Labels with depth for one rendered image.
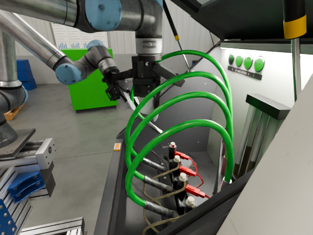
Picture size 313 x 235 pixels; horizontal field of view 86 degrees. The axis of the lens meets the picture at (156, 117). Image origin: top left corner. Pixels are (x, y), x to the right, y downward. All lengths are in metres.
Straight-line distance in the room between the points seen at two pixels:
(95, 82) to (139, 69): 3.38
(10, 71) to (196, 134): 0.96
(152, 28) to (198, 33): 7.32
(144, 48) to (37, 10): 0.25
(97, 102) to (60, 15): 3.52
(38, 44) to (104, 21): 0.37
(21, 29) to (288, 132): 0.76
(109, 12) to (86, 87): 3.51
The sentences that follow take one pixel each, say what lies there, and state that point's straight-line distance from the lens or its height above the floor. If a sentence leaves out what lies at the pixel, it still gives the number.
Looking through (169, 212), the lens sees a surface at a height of 1.07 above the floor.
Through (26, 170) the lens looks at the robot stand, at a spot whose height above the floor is 0.91.
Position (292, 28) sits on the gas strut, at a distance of 0.25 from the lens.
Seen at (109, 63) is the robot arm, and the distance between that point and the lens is 0.75.
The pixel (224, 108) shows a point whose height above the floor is 1.30.
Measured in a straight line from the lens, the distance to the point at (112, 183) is 0.71.
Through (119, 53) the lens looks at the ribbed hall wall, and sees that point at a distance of 7.00.
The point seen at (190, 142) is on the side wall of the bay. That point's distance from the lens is 1.03.
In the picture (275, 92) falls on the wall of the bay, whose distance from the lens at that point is 0.60.
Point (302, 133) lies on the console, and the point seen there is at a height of 1.36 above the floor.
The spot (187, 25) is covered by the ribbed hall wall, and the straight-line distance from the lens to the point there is 7.61.
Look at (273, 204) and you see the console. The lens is 0.25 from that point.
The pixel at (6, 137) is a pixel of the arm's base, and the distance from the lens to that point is 0.97.
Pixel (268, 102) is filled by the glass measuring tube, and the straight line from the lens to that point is 0.57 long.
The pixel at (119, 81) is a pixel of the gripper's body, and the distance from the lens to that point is 0.70.
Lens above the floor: 1.45
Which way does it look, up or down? 24 degrees down
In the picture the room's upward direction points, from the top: straight up
